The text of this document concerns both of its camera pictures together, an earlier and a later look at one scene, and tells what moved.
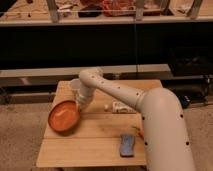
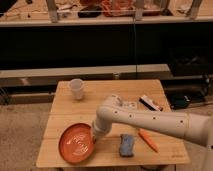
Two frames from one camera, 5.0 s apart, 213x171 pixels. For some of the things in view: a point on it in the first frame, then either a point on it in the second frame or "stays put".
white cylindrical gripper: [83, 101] -> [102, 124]
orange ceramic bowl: [64, 117] -> [76, 142]
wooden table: [109, 132] stays put
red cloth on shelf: [114, 8] stays put
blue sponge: [127, 145] stays put
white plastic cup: [76, 86] stays put
